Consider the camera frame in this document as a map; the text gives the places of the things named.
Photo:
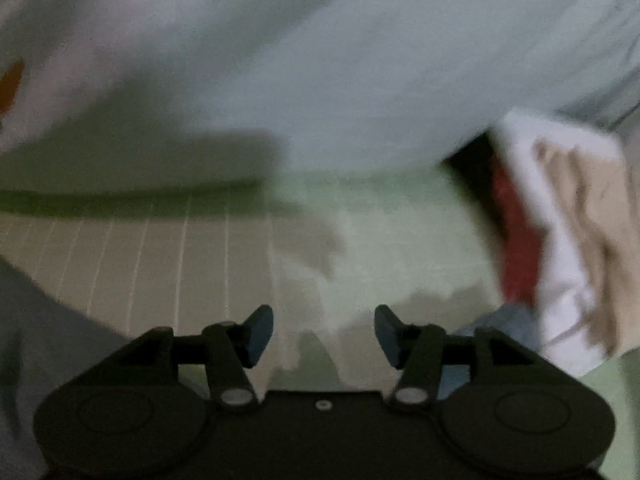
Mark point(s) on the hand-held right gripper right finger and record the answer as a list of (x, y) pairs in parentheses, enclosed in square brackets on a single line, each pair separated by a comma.
[(389, 335)]

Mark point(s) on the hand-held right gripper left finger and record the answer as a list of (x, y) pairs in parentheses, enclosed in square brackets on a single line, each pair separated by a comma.
[(260, 335)]

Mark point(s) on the light blue garment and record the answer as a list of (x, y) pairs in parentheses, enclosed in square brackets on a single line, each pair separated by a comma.
[(505, 322)]

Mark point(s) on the red folded garment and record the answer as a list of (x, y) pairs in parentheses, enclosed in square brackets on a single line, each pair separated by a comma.
[(517, 240)]

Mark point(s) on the white folded garment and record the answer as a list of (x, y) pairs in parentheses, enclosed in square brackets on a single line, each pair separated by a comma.
[(560, 285)]

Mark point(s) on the beige folded garment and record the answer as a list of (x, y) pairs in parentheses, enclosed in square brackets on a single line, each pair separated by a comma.
[(590, 240)]

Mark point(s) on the carrot print pale duvet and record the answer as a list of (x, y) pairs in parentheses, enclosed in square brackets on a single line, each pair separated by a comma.
[(325, 60)]

